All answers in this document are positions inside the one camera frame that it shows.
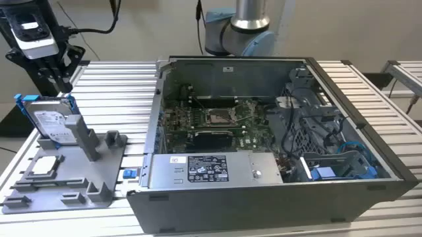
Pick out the white grey wrist camera box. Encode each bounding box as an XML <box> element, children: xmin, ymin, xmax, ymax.
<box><xmin>11</xmin><ymin>13</ymin><xmax>61</xmax><ymax>60</ymax></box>

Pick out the grey disk bay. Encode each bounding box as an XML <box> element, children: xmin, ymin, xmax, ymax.
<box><xmin>302</xmin><ymin>149</ymin><xmax>378</xmax><ymax>183</ymax></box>

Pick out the blue wire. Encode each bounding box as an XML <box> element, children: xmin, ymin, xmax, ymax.
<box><xmin>338</xmin><ymin>141</ymin><xmax>374</xmax><ymax>174</ymax></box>

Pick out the black open PC case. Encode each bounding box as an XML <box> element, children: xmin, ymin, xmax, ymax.
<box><xmin>126</xmin><ymin>55</ymin><xmax>421</xmax><ymax>234</ymax></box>

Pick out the silver CPU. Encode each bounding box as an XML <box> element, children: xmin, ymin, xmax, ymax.
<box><xmin>31</xmin><ymin>156</ymin><xmax>58</xmax><ymax>174</ymax></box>

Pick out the silver power supply with label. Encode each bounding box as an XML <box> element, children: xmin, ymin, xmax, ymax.
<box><xmin>147</xmin><ymin>152</ymin><xmax>285</xmax><ymax>188</ymax></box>

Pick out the green motherboard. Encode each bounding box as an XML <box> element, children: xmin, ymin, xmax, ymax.
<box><xmin>161</xmin><ymin>98</ymin><xmax>278</xmax><ymax>154</ymax></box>

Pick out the CPU socket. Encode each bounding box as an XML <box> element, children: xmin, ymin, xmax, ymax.
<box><xmin>202</xmin><ymin>107</ymin><xmax>238</xmax><ymax>125</ymax></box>

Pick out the black camera cable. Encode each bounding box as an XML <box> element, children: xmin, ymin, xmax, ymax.
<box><xmin>67</xmin><ymin>0</ymin><xmax>121</xmax><ymax>36</ymax></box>

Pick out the black rectangular board component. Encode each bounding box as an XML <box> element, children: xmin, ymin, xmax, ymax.
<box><xmin>193</xmin><ymin>130</ymin><xmax>233</xmax><ymax>150</ymax></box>

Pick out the thin black hanging cable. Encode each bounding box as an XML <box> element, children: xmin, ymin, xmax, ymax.
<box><xmin>197</xmin><ymin>0</ymin><xmax>205</xmax><ymax>55</ymax></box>

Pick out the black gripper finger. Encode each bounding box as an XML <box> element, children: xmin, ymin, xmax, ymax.
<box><xmin>4</xmin><ymin>46</ymin><xmax>62</xmax><ymax>93</ymax></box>
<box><xmin>59</xmin><ymin>45</ymin><xmax>87</xmax><ymax>93</ymax></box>

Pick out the grey parts rack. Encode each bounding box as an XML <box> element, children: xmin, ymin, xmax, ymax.
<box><xmin>0</xmin><ymin>115</ymin><xmax>130</xmax><ymax>214</ymax></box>

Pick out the grey metal drive cage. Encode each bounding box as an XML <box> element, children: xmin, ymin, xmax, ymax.
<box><xmin>266</xmin><ymin>68</ymin><xmax>361</xmax><ymax>159</ymax></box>

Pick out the black wire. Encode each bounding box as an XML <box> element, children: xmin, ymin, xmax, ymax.
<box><xmin>282</xmin><ymin>97</ymin><xmax>300</xmax><ymax>159</ymax></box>

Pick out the hard disk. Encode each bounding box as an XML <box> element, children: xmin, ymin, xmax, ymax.
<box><xmin>14</xmin><ymin>93</ymin><xmax>85</xmax><ymax>149</ymax></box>

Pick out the metal slat side table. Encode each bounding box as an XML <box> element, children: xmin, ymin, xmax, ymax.
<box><xmin>381</xmin><ymin>60</ymin><xmax>422</xmax><ymax>97</ymax></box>

